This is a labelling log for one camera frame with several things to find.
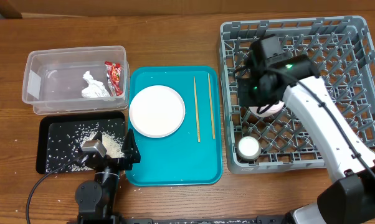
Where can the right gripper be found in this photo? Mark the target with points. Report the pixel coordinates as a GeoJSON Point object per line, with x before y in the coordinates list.
{"type": "Point", "coordinates": [248, 93]}

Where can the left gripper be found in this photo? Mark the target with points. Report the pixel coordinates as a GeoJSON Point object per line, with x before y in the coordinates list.
{"type": "Point", "coordinates": [133, 155]}

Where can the white rice pile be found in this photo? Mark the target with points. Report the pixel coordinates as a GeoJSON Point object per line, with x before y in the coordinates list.
{"type": "Point", "coordinates": [65, 139]}

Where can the large white plate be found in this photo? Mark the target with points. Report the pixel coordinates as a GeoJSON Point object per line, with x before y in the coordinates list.
{"type": "Point", "coordinates": [157, 111]}

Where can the wooden chopstick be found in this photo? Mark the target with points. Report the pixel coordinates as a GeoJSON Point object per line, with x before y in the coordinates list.
{"type": "Point", "coordinates": [211, 105]}
{"type": "Point", "coordinates": [196, 110]}

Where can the white napkin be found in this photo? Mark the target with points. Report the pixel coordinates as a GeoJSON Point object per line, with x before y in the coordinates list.
{"type": "Point", "coordinates": [95, 89]}

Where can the small white cup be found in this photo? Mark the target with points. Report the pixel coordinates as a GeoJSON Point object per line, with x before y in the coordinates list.
{"type": "Point", "coordinates": [248, 148]}

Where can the red foil snack wrapper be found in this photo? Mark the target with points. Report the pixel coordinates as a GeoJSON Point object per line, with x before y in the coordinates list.
{"type": "Point", "coordinates": [113, 72]}

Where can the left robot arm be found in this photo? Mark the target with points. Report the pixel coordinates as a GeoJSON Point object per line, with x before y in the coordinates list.
{"type": "Point", "coordinates": [96, 198]}

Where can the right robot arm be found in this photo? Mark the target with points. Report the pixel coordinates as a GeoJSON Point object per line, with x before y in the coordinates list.
{"type": "Point", "coordinates": [350, 163]}

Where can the grey dishwasher rack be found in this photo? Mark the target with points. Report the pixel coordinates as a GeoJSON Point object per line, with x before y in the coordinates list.
{"type": "Point", "coordinates": [344, 53]}

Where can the black plastic tray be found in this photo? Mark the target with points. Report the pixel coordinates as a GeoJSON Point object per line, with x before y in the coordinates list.
{"type": "Point", "coordinates": [47, 121]}

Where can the teal serving tray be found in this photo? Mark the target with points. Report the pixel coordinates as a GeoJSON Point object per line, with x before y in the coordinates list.
{"type": "Point", "coordinates": [179, 159]}

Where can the clear plastic bin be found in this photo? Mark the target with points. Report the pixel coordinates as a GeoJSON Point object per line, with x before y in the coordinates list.
{"type": "Point", "coordinates": [53, 79]}

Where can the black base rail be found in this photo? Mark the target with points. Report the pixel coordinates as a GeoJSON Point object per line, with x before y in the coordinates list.
{"type": "Point", "coordinates": [266, 219]}

